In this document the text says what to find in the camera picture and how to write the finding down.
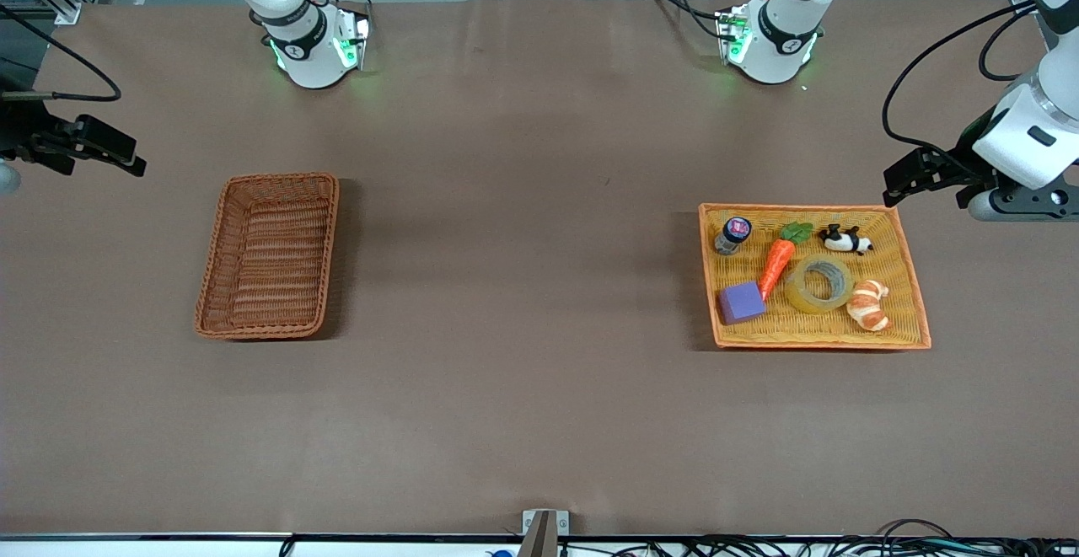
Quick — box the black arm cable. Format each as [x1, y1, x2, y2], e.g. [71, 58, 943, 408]
[882, 0, 1042, 153]
[0, 3, 124, 104]

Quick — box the black left base cable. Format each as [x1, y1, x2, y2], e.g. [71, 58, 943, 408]
[647, 0, 726, 40]

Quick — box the black cable bundle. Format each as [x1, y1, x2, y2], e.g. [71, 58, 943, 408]
[561, 519, 1079, 557]

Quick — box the black white panda toy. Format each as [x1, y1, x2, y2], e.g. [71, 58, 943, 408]
[819, 223, 874, 255]

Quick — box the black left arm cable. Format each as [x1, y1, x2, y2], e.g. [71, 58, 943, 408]
[882, 0, 1042, 153]

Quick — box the toy croissant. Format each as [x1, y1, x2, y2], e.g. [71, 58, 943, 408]
[845, 279, 891, 332]

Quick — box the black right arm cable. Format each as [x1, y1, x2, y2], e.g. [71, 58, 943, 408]
[0, 3, 124, 104]

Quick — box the brown table cover sheet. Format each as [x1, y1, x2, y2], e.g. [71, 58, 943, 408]
[0, 0, 1079, 538]

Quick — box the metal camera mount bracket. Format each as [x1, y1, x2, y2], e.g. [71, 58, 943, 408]
[519, 509, 571, 557]

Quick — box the purple cube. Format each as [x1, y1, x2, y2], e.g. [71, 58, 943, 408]
[717, 281, 768, 326]

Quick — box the orange wicker basket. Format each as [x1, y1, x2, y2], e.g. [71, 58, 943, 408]
[698, 203, 932, 351]

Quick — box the orange toy carrot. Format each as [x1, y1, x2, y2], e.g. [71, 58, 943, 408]
[758, 222, 815, 302]

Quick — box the brown wicker basket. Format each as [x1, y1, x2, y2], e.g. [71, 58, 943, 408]
[194, 172, 341, 340]

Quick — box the small jar with dark lid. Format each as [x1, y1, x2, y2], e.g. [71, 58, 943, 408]
[714, 217, 753, 255]

